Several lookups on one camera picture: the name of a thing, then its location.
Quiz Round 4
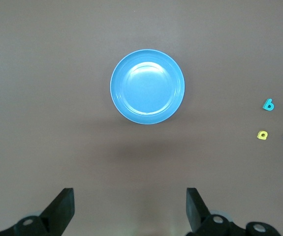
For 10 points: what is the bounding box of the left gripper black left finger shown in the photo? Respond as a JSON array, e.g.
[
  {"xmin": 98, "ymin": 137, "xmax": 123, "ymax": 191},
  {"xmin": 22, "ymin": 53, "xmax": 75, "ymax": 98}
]
[{"xmin": 0, "ymin": 188, "xmax": 75, "ymax": 236}]

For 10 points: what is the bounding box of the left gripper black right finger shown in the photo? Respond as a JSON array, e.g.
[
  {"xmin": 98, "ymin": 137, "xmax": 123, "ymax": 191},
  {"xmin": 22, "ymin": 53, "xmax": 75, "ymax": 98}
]
[{"xmin": 186, "ymin": 187, "xmax": 280, "ymax": 236}]

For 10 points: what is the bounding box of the brown table cover sheet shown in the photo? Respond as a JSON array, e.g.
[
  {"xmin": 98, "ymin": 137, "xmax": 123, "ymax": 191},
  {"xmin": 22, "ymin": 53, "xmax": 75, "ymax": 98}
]
[{"xmin": 0, "ymin": 0, "xmax": 283, "ymax": 236}]

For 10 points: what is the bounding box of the blue plate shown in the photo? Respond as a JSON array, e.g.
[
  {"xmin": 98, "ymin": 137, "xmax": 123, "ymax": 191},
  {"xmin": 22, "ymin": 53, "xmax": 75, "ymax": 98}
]
[{"xmin": 110, "ymin": 49, "xmax": 186, "ymax": 125}]

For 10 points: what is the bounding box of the teal foam letter b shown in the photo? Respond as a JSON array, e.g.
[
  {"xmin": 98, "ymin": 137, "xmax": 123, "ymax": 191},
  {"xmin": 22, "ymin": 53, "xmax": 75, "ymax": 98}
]
[{"xmin": 262, "ymin": 98, "xmax": 275, "ymax": 111}]

